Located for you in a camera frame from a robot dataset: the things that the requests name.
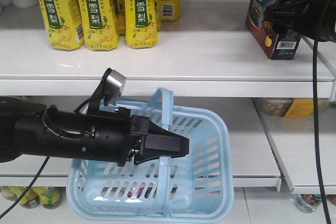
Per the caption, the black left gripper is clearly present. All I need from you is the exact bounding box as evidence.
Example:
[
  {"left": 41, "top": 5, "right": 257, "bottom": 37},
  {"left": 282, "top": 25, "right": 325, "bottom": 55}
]
[{"left": 79, "top": 107, "right": 190, "bottom": 166}]

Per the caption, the light blue plastic basket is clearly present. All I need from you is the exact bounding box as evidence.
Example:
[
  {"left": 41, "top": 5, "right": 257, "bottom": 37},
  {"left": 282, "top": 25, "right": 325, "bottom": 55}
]
[{"left": 66, "top": 88, "right": 234, "bottom": 223}]

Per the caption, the dark blue Chocofello cookie box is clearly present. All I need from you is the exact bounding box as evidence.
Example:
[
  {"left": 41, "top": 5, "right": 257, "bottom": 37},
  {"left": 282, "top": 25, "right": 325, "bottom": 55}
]
[{"left": 245, "top": 0, "right": 301, "bottom": 60}]

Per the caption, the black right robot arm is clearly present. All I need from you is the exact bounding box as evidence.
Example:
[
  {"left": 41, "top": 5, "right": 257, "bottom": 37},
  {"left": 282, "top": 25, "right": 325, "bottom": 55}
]
[{"left": 264, "top": 0, "right": 335, "bottom": 42}]

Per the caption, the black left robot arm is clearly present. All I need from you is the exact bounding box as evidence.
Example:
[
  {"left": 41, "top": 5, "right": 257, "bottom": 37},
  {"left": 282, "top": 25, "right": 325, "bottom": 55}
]
[{"left": 1, "top": 97, "right": 190, "bottom": 167}]

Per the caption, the white supermarket shelving unit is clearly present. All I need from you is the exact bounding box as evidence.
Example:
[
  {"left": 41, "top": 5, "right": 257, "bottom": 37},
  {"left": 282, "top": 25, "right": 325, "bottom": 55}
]
[{"left": 0, "top": 0, "right": 336, "bottom": 224}]

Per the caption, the clear cookie tray yellow label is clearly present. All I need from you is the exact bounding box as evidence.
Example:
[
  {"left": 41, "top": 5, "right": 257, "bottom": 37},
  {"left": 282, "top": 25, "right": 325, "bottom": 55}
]
[{"left": 253, "top": 97, "right": 331, "bottom": 119}]

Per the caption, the yellow pear drink bottle right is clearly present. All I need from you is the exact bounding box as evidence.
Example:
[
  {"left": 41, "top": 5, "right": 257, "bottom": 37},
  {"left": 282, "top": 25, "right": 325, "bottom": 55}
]
[{"left": 124, "top": 0, "right": 158, "bottom": 49}]

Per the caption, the yellow pear drink bottle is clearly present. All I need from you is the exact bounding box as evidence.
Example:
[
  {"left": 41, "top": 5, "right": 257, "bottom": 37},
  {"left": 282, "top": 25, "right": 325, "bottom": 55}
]
[
  {"left": 124, "top": 0, "right": 158, "bottom": 49},
  {"left": 38, "top": 0, "right": 84, "bottom": 51},
  {"left": 78, "top": 0, "right": 119, "bottom": 51}
]

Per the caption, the yellow pear drink bottle left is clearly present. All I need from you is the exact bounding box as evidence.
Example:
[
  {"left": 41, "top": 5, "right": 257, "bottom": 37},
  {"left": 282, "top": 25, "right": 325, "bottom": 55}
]
[{"left": 38, "top": 0, "right": 84, "bottom": 51}]

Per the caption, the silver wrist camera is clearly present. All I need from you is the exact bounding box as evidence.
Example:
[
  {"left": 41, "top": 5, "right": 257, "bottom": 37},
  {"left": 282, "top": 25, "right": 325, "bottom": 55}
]
[{"left": 101, "top": 68, "right": 127, "bottom": 106}]

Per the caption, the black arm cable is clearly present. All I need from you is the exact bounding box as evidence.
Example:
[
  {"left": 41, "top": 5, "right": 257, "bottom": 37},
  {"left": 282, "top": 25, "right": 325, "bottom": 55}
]
[
  {"left": 0, "top": 155, "right": 52, "bottom": 219},
  {"left": 312, "top": 39, "right": 332, "bottom": 224}
]

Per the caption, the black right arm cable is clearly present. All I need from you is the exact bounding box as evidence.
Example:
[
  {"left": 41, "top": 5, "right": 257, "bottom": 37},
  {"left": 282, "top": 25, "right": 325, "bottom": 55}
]
[{"left": 312, "top": 39, "right": 332, "bottom": 224}]

